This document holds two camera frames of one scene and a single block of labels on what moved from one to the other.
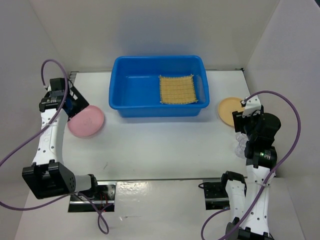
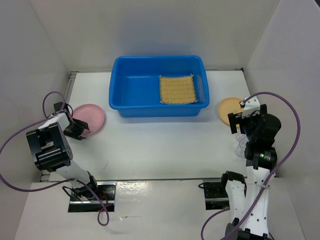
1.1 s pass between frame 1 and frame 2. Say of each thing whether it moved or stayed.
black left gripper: moved
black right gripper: stayed
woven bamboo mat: stayed
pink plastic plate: stayed
